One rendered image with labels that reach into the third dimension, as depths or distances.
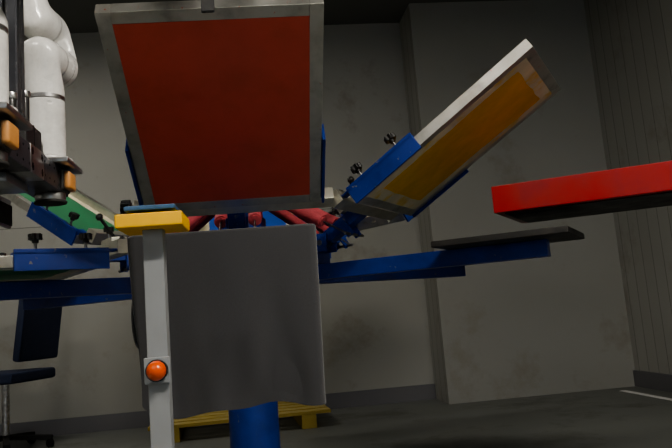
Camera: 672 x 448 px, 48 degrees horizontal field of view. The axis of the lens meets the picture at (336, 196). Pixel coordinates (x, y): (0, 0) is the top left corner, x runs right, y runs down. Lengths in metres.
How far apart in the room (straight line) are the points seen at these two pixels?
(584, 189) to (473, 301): 3.49
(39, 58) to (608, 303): 5.09
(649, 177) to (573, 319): 3.77
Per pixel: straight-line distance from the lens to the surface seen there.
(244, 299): 1.79
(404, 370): 6.16
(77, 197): 4.12
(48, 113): 1.90
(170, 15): 2.02
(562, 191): 2.48
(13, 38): 1.75
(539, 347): 6.04
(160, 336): 1.52
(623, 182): 2.46
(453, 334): 5.83
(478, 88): 2.53
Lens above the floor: 0.73
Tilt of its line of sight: 9 degrees up
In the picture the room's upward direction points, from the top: 5 degrees counter-clockwise
